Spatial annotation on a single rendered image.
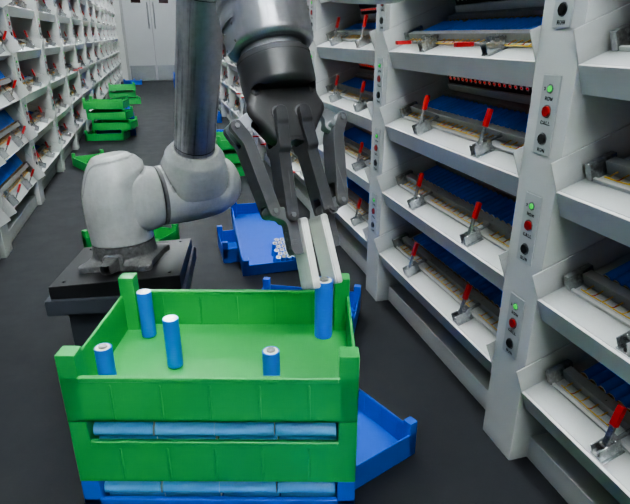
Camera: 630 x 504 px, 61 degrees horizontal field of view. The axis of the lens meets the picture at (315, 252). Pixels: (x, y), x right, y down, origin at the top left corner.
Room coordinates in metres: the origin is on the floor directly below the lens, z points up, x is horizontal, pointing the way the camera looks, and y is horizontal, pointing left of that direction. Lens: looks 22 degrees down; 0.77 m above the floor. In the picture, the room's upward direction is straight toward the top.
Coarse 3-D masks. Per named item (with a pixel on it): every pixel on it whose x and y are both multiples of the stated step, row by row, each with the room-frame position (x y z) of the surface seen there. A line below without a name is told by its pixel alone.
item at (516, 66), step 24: (504, 0) 1.30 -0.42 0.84; (528, 0) 1.21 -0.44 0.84; (408, 24) 1.50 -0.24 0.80; (432, 24) 1.52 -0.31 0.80; (408, 48) 1.42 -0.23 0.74; (456, 48) 1.22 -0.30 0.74; (480, 48) 1.14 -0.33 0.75; (528, 48) 1.00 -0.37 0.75; (432, 72) 1.28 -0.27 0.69; (456, 72) 1.17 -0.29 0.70; (480, 72) 1.08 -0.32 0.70; (504, 72) 1.00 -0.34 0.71; (528, 72) 0.94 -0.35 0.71
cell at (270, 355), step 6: (264, 348) 0.48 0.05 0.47; (270, 348) 0.48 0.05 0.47; (276, 348) 0.48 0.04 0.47; (264, 354) 0.47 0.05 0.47; (270, 354) 0.47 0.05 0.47; (276, 354) 0.47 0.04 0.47; (264, 360) 0.47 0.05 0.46; (270, 360) 0.47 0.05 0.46; (276, 360) 0.47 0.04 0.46; (264, 366) 0.47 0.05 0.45; (270, 366) 0.47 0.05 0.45; (276, 366) 0.47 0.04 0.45; (264, 372) 0.47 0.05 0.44; (270, 372) 0.47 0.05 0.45; (276, 372) 0.47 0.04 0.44
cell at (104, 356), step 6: (96, 348) 0.48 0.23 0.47; (102, 348) 0.48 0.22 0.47; (108, 348) 0.48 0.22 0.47; (96, 354) 0.48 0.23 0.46; (102, 354) 0.48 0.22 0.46; (108, 354) 0.48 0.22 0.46; (96, 360) 0.48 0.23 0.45; (102, 360) 0.48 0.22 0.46; (108, 360) 0.48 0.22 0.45; (114, 360) 0.49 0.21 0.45; (102, 366) 0.48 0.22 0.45; (108, 366) 0.48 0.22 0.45; (114, 366) 0.49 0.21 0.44; (102, 372) 0.48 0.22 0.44; (108, 372) 0.48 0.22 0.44; (114, 372) 0.48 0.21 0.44
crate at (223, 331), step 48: (336, 288) 0.63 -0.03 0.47; (96, 336) 0.54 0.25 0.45; (192, 336) 0.61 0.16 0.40; (240, 336) 0.61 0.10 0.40; (288, 336) 0.61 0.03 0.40; (336, 336) 0.61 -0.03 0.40; (96, 384) 0.45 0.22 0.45; (144, 384) 0.45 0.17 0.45; (192, 384) 0.45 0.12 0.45; (240, 384) 0.45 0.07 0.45; (288, 384) 0.45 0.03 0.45; (336, 384) 0.45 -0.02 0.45
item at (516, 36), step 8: (416, 32) 1.45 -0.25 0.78; (424, 32) 1.41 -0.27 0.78; (432, 32) 1.36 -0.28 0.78; (440, 32) 1.33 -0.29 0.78; (448, 32) 1.29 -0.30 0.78; (456, 32) 1.25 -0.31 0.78; (464, 32) 1.22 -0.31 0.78; (472, 32) 1.19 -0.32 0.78; (480, 32) 1.16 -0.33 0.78; (488, 32) 1.13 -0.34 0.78; (496, 32) 1.11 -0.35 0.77; (504, 32) 1.08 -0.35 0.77; (512, 32) 1.06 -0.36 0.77; (520, 32) 1.03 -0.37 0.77; (528, 32) 1.01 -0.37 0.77; (416, 40) 1.42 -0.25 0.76; (440, 40) 1.33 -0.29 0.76; (448, 40) 1.29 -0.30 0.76; (456, 40) 1.24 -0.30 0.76; (464, 40) 1.22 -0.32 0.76; (472, 40) 1.18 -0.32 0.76; (480, 40) 1.16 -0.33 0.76; (512, 40) 1.06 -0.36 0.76; (520, 40) 1.03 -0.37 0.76; (528, 40) 1.01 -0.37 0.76
